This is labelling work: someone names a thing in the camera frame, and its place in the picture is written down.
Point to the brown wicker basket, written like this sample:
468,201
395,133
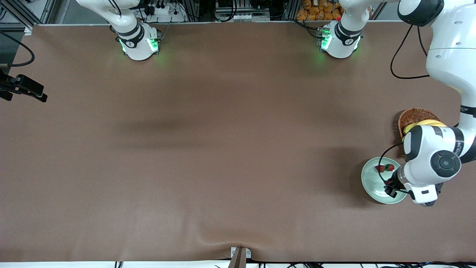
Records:
412,115

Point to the yellow banana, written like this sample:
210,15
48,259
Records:
411,128

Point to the white power strip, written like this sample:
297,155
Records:
167,10

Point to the pale green round plate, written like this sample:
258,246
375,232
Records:
372,182

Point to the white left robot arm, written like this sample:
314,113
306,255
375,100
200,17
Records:
450,56

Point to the orange bread rolls pile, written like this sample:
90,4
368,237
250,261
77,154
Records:
316,11

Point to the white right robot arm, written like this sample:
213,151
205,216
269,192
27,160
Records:
137,44

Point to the aluminium frame strut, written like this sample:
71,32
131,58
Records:
17,13

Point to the white terminal block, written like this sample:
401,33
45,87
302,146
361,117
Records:
241,17

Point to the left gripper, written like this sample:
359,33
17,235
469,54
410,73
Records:
394,184

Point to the brown table mat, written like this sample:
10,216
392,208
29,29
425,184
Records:
223,208

